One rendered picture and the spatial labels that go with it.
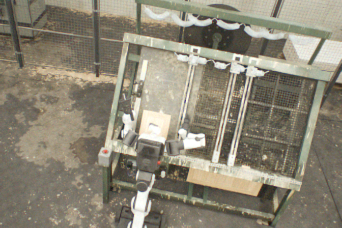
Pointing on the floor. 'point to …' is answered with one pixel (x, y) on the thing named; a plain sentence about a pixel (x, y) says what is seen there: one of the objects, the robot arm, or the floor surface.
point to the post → (105, 184)
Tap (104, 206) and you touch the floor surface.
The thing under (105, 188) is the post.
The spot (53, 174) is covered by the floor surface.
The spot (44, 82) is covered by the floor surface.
